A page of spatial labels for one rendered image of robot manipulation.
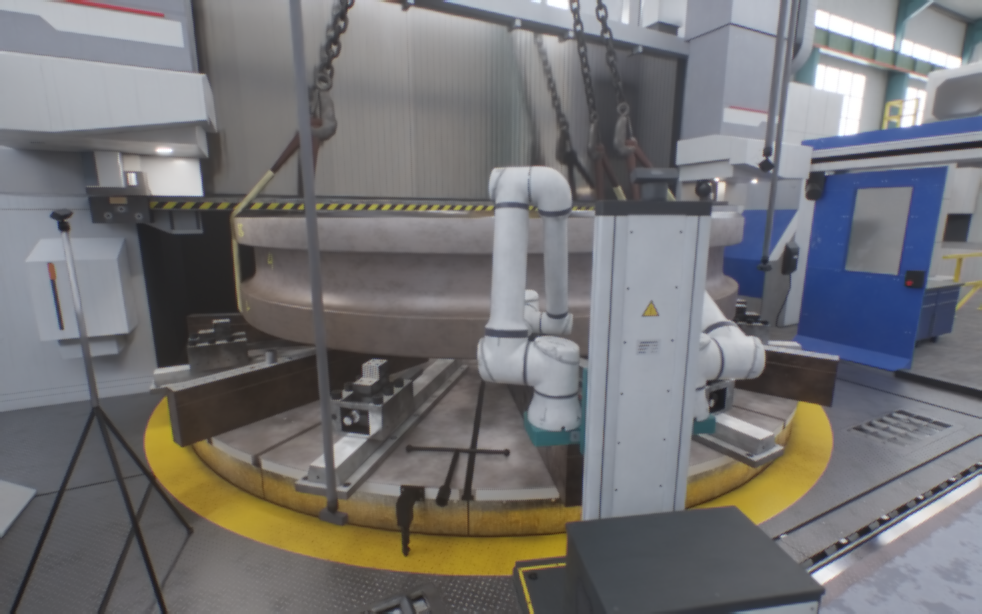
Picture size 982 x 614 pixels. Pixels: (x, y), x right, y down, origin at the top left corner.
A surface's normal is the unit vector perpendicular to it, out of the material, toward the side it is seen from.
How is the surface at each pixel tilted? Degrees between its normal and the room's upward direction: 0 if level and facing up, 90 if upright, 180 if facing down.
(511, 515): 90
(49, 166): 90
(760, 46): 90
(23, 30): 90
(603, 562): 0
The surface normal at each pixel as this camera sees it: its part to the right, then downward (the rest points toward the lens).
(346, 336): -0.37, 0.18
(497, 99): 0.48, 0.17
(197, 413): 0.80, 0.11
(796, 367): -0.60, 0.15
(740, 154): -0.89, 0.09
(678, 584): 0.00, -0.98
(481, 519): -0.02, 0.19
